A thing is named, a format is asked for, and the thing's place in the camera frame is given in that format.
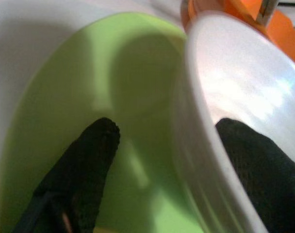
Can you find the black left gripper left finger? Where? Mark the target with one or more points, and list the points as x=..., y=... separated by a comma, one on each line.
x=79, y=170

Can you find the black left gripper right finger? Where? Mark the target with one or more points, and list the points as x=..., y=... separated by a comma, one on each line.
x=266, y=174

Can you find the white ceramic bowl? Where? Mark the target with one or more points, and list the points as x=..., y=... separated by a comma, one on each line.
x=234, y=72

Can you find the light green plate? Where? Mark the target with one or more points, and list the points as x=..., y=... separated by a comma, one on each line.
x=65, y=85

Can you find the orange plate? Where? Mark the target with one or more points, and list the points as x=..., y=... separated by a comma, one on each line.
x=285, y=36

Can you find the silver metal spoon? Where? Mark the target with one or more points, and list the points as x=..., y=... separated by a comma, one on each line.
x=265, y=12

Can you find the orange square bowl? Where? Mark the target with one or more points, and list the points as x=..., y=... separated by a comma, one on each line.
x=251, y=7

